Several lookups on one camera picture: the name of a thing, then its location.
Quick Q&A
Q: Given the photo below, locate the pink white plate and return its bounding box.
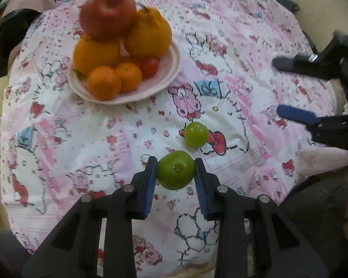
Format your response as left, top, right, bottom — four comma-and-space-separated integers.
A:
68, 39, 182, 105

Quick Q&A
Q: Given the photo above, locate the person's dark clothing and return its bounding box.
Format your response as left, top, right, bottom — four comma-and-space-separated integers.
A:
0, 177, 348, 278

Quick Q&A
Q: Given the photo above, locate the dark green chair edge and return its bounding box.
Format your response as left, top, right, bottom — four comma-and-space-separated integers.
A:
249, 0, 317, 53

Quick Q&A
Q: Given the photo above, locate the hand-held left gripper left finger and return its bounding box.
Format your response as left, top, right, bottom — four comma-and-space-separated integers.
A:
22, 156, 158, 278

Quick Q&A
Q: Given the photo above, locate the pink cartoon printed tablecloth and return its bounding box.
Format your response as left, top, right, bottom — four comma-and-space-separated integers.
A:
0, 0, 338, 277

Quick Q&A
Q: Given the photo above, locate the pear-shaped orange with stem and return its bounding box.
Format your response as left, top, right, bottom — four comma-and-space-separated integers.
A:
124, 3, 173, 59

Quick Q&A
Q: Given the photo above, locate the red cherry tomato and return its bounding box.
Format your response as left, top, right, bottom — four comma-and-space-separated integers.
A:
141, 57, 160, 79

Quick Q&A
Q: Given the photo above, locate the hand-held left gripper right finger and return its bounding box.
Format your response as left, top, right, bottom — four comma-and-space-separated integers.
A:
195, 158, 329, 278

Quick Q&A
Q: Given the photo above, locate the orange with green leaf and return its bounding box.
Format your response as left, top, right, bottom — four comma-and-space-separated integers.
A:
73, 35, 121, 77

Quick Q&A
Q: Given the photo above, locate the small green fruit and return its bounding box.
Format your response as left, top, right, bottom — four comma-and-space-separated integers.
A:
157, 150, 196, 190
185, 122, 209, 148

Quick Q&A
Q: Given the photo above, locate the pink fuzzy cloth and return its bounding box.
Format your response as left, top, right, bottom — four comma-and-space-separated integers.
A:
297, 146, 348, 184

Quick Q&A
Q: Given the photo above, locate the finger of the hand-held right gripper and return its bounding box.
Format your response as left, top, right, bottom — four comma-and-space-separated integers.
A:
272, 54, 341, 79
277, 105, 348, 147

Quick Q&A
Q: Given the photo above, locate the small tangerine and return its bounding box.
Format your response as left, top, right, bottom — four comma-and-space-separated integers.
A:
115, 62, 143, 92
87, 66, 122, 101

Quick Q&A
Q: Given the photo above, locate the red apple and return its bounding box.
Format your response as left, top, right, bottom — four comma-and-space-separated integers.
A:
80, 0, 137, 41

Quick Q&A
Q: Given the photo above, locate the black cloth with zigzag edge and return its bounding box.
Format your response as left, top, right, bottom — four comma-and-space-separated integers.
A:
0, 9, 41, 80

